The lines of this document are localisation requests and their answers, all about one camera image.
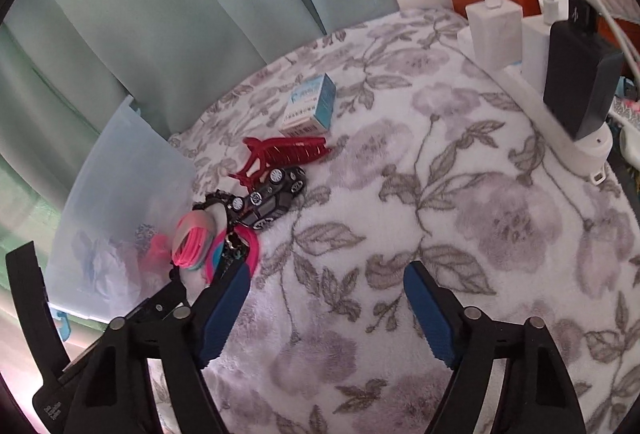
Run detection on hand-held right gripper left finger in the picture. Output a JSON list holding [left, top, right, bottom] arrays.
[[67, 261, 251, 434]]

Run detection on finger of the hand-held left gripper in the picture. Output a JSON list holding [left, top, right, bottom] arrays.
[[122, 267, 189, 322]]

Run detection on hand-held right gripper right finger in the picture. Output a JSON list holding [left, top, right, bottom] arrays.
[[403, 260, 588, 434]]

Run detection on bluish white paper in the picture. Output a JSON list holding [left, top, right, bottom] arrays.
[[75, 234, 142, 306]]

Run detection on pink hair tie bundle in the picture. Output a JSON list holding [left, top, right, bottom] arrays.
[[171, 210, 221, 271]]

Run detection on round pink pocket mirror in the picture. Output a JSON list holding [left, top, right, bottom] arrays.
[[202, 224, 261, 285]]

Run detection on black ornate headband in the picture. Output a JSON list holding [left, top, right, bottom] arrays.
[[192, 191, 253, 275]]

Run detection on black toy car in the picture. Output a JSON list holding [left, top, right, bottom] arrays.
[[227, 165, 307, 231]]

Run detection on clear plastic container blue handles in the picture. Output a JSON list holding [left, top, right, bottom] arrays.
[[44, 95, 207, 342]]

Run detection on small blue white box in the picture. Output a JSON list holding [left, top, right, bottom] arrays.
[[277, 73, 337, 137]]

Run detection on bright green curtain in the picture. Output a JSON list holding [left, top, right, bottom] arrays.
[[0, 159, 66, 295]]

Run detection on floral fleece blanket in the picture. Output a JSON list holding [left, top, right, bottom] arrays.
[[145, 7, 640, 434]]

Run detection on white power strip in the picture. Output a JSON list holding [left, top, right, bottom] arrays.
[[457, 27, 613, 185]]

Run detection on black charger plug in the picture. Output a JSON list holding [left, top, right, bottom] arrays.
[[542, 0, 626, 140]]

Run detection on white charger plug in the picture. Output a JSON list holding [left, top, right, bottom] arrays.
[[520, 0, 571, 88], [465, 0, 523, 70]]

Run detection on pale green curtain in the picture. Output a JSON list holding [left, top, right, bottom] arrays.
[[0, 0, 401, 175]]

